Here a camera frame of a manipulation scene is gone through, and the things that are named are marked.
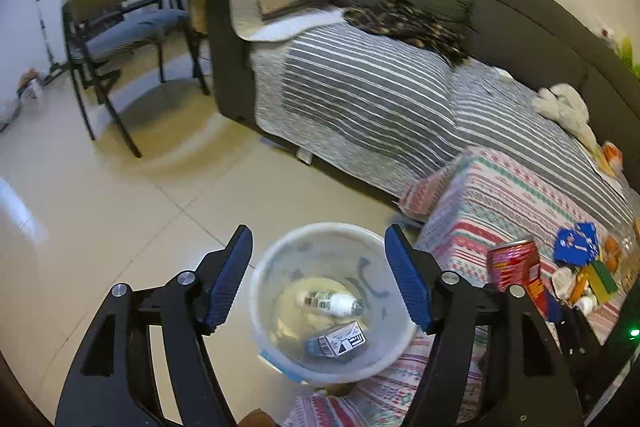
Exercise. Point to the white tissue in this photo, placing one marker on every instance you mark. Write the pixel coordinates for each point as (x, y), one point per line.
(504, 74)

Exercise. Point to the white plastic bottle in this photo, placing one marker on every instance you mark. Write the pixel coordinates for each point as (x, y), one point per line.
(335, 303)

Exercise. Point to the white plush toy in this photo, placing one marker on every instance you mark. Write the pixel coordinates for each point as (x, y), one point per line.
(565, 107)

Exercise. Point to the translucent white trash bin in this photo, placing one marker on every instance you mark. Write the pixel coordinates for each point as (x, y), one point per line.
(280, 257)

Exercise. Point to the white and blue carton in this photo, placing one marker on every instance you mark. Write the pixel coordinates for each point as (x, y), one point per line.
(340, 341)

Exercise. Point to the crumpled beige paper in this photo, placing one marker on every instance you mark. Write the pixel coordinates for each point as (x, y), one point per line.
(292, 314)

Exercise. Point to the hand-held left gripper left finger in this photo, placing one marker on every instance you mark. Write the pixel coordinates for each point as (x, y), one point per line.
(227, 282)

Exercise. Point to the small orange white toy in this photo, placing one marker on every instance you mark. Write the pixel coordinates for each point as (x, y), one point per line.
(612, 157)

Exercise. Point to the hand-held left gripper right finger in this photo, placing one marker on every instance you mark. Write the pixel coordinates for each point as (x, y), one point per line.
(407, 282)

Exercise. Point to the green and yellow sponge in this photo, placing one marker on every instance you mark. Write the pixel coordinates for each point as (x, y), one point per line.
(602, 279)

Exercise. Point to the white quilted throw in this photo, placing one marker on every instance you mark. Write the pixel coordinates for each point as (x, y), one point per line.
(245, 14)

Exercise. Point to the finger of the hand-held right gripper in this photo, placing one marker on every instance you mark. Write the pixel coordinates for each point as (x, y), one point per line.
(575, 329)

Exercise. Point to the crumpled white wrapper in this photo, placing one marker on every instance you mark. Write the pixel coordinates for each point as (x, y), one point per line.
(562, 282)

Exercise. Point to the blue snack packet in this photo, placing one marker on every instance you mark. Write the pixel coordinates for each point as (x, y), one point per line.
(577, 244)

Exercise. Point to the patterned tablecloth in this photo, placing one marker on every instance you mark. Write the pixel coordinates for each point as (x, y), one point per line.
(480, 202)

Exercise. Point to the dark patterned cloth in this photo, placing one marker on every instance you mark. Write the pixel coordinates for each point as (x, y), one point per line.
(410, 24)

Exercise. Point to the grey striped blanket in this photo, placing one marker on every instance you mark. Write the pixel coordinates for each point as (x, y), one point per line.
(360, 97)

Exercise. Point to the bags on floor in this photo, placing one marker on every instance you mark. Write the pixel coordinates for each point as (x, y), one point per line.
(31, 84)

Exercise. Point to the mop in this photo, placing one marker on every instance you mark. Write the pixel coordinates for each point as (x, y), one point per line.
(47, 42)

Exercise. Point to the green plush toy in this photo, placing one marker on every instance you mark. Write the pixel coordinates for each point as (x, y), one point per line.
(631, 57)

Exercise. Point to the red drink can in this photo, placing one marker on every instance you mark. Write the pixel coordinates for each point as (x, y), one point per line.
(515, 269)

